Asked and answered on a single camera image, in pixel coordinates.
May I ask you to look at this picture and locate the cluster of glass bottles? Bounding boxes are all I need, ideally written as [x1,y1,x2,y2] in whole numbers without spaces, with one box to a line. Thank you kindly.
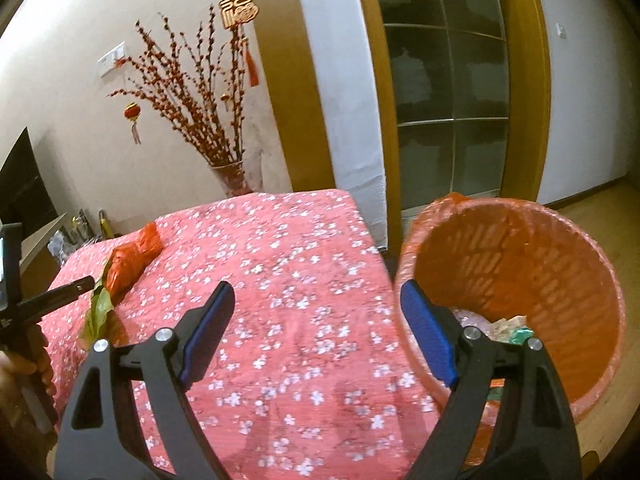
[47,210,101,266]

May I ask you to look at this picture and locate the orange lined wastebasket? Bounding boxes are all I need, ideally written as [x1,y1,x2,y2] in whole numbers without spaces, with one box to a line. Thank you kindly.
[392,192,629,468]

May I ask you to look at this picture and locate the brown paper bag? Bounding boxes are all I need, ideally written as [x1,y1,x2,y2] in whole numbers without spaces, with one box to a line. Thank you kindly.
[490,314,529,344]

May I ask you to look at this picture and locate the wooden cabinet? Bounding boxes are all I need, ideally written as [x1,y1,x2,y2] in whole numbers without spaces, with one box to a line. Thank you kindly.
[20,212,69,291]

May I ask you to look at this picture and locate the red floral tablecloth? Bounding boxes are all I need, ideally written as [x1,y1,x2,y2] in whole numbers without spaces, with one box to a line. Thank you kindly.
[37,187,442,480]

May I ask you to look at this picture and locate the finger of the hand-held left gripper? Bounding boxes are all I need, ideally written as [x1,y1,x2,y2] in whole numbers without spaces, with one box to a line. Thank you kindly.
[20,276,96,322]

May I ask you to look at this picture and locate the frosted glass door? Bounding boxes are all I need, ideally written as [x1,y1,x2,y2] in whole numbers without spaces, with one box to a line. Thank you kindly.
[370,0,512,211]

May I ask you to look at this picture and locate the red blossom branches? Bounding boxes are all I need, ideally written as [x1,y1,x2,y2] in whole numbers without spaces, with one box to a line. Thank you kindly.
[107,2,251,169]

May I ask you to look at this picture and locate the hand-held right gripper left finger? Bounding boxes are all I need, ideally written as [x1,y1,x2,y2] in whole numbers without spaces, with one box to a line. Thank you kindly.
[52,281,236,480]

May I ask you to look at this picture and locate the olive green paper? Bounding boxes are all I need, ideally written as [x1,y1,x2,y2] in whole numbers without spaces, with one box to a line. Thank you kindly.
[80,272,119,349]

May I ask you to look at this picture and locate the person's left hand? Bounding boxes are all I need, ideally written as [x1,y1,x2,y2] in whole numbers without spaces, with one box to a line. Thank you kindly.
[0,332,55,417]

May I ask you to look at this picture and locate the gold ornament with red tassel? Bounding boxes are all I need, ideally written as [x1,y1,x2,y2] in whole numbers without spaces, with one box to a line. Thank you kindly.
[218,0,262,89]

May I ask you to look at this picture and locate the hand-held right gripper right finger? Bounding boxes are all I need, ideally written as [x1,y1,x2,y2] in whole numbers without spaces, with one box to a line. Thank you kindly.
[399,279,583,480]

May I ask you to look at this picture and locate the glass vase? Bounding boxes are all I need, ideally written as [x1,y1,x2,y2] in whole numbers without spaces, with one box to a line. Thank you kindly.
[209,159,256,199]

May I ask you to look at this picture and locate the small red lantern ornament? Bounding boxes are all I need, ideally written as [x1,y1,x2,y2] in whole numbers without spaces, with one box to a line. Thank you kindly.
[123,102,144,145]

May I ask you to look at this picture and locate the wooden wall trim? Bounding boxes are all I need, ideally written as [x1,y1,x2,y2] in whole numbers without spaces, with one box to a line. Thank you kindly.
[240,0,337,194]

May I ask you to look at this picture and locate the black television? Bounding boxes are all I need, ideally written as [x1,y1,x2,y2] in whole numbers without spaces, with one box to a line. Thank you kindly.
[0,127,59,241]

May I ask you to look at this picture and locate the white wall switch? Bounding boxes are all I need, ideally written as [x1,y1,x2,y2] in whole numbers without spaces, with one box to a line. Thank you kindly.
[97,42,126,79]

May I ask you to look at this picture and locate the wooden door frame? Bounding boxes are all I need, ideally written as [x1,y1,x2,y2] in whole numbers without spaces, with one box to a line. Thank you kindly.
[350,0,552,249]

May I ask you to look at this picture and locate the orange plastic bag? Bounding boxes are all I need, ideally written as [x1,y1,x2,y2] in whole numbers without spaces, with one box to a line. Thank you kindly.
[106,224,164,307]

